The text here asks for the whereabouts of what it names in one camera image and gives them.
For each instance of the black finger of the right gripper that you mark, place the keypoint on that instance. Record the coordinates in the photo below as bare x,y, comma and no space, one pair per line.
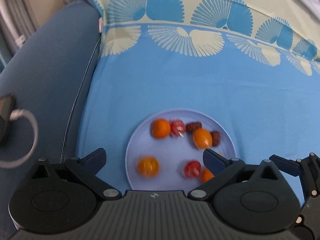
290,167

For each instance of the blue patterned cloth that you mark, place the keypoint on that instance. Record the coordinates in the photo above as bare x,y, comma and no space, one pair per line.
251,65

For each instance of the dark red date left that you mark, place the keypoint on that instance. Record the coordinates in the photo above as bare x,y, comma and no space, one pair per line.
192,126

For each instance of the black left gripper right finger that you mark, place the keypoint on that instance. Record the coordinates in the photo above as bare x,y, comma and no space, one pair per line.
234,172

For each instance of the dark red date right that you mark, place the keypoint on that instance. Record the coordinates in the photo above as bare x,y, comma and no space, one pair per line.
216,138

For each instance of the light blue round plate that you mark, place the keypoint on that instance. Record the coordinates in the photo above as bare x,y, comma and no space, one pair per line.
171,153

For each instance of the bare orange on plate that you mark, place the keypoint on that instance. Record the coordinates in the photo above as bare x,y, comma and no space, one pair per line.
206,175

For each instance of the wrapped orange on plate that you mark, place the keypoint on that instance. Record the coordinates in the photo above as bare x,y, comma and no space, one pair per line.
148,167

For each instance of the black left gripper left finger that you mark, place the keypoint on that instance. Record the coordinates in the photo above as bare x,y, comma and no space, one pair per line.
75,179

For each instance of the small red fruit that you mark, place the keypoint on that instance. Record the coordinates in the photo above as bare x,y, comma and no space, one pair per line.
192,169

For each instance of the small orange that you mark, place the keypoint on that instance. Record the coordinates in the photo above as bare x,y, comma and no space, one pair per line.
160,128

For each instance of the blue sofa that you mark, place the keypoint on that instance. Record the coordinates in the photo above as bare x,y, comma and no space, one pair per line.
50,76

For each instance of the black smartphone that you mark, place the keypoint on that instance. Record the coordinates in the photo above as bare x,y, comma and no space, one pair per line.
6,107

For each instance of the dark red date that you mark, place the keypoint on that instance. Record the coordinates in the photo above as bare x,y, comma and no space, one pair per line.
216,138
192,126

